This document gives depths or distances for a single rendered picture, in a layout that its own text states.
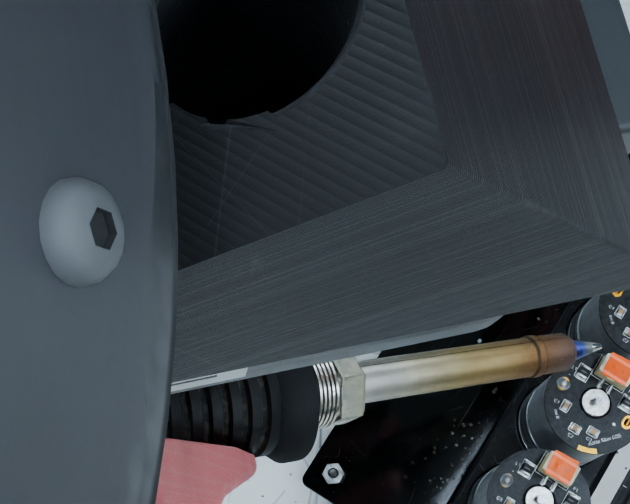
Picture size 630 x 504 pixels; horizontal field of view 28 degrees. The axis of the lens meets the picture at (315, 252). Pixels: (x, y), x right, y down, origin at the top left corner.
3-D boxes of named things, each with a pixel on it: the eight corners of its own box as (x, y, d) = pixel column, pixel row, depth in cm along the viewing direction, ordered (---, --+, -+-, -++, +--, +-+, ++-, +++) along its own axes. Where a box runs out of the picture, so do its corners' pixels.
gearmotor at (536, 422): (497, 441, 36) (528, 417, 31) (540, 369, 36) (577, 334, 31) (573, 488, 35) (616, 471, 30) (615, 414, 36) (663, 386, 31)
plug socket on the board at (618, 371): (587, 382, 31) (593, 378, 30) (604, 353, 31) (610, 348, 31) (616, 399, 31) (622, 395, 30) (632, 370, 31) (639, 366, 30)
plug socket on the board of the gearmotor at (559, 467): (531, 479, 30) (536, 477, 30) (549, 449, 31) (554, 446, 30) (560, 497, 30) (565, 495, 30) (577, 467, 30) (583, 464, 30)
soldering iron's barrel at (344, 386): (536, 327, 27) (266, 364, 24) (580, 306, 25) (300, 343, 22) (554, 393, 26) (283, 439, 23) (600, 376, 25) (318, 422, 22)
